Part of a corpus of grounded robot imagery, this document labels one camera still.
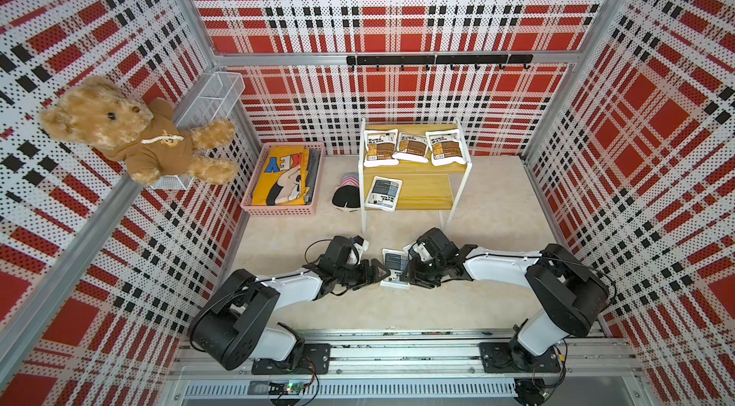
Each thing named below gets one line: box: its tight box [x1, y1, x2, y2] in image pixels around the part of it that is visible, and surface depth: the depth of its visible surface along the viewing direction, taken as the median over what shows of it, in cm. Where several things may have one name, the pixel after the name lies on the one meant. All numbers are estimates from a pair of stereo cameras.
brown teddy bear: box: [39, 76, 238, 185], surface depth 54 cm
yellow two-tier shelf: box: [357, 116, 473, 234], surface depth 78 cm
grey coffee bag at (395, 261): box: [379, 248, 410, 291], surface depth 90 cm
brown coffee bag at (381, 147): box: [363, 128, 400, 168], surface depth 77 cm
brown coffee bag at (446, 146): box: [424, 128, 467, 167], surface depth 77 cm
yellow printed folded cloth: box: [251, 145, 311, 206], surface depth 107 cm
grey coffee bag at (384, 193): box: [364, 176, 403, 212], surface depth 90 cm
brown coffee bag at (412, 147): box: [392, 132, 429, 163], surface depth 76 cm
